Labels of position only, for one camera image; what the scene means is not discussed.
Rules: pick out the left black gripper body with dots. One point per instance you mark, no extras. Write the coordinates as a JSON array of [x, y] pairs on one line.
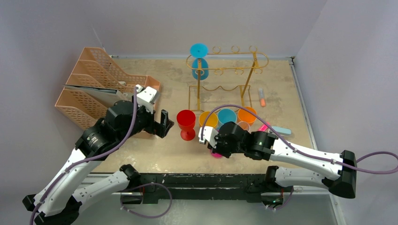
[[145, 121]]

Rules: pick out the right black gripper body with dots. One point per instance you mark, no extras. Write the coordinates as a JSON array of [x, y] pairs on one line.
[[218, 146]]

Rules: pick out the clear wine glass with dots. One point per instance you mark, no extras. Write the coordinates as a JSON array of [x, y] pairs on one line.
[[244, 125]]

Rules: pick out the magenta wine glass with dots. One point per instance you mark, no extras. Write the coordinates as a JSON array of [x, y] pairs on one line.
[[216, 155]]

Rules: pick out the blue wine glass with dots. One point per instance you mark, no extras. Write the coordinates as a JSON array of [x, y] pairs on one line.
[[199, 66], [226, 115]]

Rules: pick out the yellow wine glass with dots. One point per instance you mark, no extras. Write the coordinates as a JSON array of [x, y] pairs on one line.
[[208, 119]]

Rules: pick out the orange wine glass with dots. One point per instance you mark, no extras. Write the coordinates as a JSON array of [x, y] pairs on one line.
[[247, 116]]

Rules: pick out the red wine glass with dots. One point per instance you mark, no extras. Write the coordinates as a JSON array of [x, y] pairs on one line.
[[186, 120]]

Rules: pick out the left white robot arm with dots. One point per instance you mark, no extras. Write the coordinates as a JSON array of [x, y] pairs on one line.
[[63, 199]]

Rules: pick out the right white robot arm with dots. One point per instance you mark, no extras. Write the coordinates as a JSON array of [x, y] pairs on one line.
[[331, 171]]

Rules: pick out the pink highlighter marker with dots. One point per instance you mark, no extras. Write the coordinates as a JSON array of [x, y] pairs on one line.
[[264, 127]]

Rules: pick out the grey folder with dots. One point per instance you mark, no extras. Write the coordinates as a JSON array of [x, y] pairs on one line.
[[104, 95]]

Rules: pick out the small orange-capped tube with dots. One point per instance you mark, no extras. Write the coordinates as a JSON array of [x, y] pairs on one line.
[[262, 97]]

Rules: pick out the light blue stapler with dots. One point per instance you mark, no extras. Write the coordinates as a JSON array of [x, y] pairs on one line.
[[280, 130]]

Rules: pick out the peach plastic file organizer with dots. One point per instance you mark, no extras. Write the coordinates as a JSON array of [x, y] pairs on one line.
[[94, 85]]

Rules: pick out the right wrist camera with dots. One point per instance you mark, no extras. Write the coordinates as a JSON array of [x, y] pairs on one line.
[[207, 135]]

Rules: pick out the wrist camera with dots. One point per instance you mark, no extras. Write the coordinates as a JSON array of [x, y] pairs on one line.
[[207, 135], [146, 97]]

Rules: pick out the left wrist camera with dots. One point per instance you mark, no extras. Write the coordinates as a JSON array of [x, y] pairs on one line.
[[146, 97]]

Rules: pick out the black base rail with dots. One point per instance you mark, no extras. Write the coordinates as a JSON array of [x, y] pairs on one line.
[[252, 188]]

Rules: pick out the gold wire glass rack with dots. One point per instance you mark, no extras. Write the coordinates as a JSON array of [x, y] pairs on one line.
[[229, 71]]

